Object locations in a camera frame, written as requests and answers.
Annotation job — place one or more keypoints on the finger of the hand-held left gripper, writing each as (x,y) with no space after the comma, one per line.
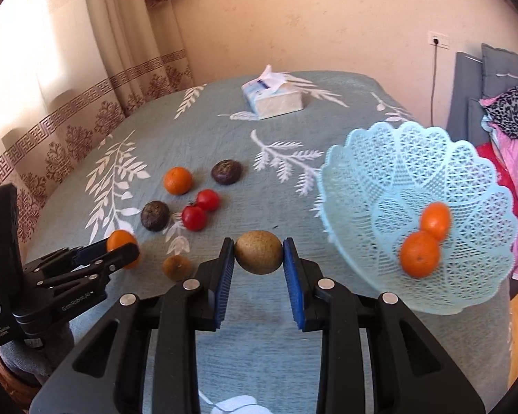
(123,255)
(90,251)

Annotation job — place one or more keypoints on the brown woven stool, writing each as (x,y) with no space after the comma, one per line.
(4,371)

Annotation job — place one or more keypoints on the white wall socket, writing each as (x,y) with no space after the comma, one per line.
(439,39)

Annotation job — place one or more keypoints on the beige patterned curtain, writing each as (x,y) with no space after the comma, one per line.
(47,73)

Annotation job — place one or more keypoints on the light blue lattice basket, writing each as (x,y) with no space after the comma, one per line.
(414,172)

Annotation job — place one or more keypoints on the red tomato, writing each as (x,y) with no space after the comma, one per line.
(208,199)
(194,218)

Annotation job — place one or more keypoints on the grey leaf-print tablecloth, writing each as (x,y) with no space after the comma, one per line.
(241,146)

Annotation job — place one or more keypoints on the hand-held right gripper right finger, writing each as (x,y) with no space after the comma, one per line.
(294,284)

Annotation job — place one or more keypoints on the orange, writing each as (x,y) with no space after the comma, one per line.
(436,221)
(121,240)
(178,180)
(419,253)

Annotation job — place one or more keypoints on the dark purple passion fruit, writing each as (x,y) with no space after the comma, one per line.
(227,171)
(154,215)

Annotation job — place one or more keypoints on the large grey cushion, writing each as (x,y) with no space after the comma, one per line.
(505,64)

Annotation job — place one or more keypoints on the large brown kiwi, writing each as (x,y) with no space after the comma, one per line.
(259,252)

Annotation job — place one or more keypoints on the leopard print cloth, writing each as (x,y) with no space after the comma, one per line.
(516,108)

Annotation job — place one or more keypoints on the small brown kiwi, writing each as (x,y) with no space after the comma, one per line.
(177,266)

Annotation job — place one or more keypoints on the small grey cushion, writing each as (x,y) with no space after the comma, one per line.
(475,114)

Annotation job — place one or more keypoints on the tissue pack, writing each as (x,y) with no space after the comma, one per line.
(276,99)

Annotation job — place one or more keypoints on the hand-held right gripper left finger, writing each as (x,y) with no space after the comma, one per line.
(224,284)

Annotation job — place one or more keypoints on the red cloth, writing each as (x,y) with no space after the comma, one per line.
(487,155)

